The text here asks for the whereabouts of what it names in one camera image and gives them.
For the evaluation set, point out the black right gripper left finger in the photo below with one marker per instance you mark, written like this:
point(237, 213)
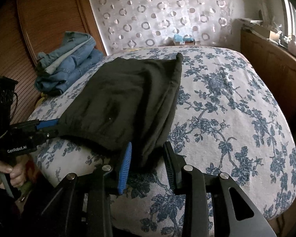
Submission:
point(81, 205)

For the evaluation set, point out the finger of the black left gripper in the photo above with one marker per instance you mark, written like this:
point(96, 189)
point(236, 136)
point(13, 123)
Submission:
point(37, 138)
point(37, 125)

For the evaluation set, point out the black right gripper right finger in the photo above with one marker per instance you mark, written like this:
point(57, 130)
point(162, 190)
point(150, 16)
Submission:
point(234, 214)

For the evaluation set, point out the black pants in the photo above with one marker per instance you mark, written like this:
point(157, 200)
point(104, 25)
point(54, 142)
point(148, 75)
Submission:
point(127, 101)

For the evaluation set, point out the person's left hand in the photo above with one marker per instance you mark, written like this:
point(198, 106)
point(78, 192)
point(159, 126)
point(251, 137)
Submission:
point(17, 173)

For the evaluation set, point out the blue denim jeans pile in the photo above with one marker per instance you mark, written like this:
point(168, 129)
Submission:
point(61, 68)

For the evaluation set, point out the blue floral bed sheet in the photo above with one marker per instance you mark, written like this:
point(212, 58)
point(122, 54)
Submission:
point(226, 121)

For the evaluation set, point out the wooden wardrobe door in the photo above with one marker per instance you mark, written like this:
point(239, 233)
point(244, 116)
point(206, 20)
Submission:
point(28, 27)

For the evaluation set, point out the circle patterned curtain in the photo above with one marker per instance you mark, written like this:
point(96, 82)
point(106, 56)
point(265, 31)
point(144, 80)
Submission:
point(129, 24)

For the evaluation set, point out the wooden sideboard cabinet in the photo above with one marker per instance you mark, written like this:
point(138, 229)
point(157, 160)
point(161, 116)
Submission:
point(275, 66)

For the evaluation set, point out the blue item in box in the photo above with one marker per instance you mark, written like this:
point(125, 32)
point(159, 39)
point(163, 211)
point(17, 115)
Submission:
point(180, 40)

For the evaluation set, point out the clutter on cabinet top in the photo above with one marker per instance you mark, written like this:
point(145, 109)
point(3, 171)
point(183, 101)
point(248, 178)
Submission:
point(275, 37)

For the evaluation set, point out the window with white frame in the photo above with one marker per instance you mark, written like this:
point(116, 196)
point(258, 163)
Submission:
point(289, 10)

